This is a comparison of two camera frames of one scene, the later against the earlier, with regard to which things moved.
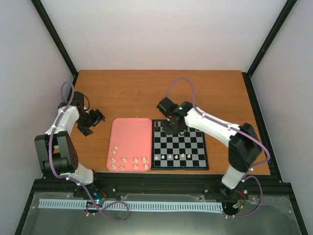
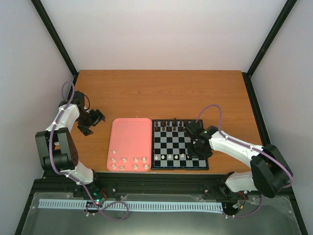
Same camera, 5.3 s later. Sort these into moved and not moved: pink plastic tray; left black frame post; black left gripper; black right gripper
Moved: black right gripper
Not moved: left black frame post; pink plastic tray; black left gripper
